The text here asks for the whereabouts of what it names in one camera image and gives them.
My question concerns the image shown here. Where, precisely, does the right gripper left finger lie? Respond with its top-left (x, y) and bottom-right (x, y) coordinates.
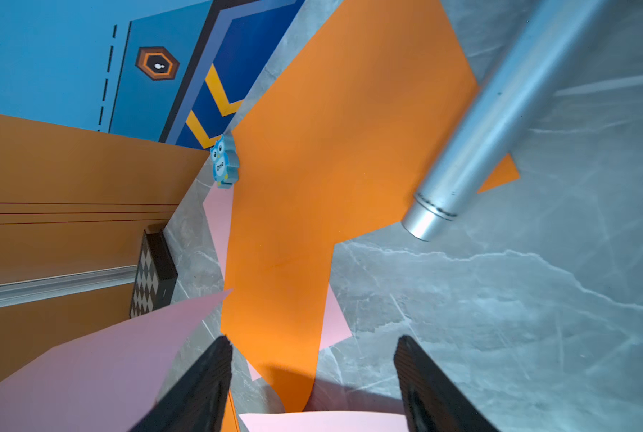
top-left (132, 336), bottom-right (233, 432)

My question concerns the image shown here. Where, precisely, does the pink paper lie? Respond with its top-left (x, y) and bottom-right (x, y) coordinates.
top-left (240, 411), bottom-right (409, 432)
top-left (204, 187), bottom-right (351, 379)
top-left (0, 292), bottom-right (229, 431)

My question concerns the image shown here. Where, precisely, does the orange paper front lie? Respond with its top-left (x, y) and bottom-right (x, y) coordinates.
top-left (221, 392), bottom-right (240, 432)

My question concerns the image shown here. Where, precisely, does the grey metal cylinder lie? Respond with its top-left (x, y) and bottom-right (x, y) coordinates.
top-left (402, 1), bottom-right (617, 241)

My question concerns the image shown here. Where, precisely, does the black white chessboard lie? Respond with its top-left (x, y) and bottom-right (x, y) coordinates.
top-left (129, 230), bottom-right (178, 319)

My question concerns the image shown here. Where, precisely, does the orange paper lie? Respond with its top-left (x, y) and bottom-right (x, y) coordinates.
top-left (221, 392), bottom-right (240, 432)
top-left (228, 1), bottom-right (532, 413)

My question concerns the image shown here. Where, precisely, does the small blue toy box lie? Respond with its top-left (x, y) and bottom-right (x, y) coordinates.
top-left (211, 133), bottom-right (240, 189)

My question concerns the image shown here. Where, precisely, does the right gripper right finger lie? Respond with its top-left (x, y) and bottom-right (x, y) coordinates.
top-left (393, 335), bottom-right (498, 432)

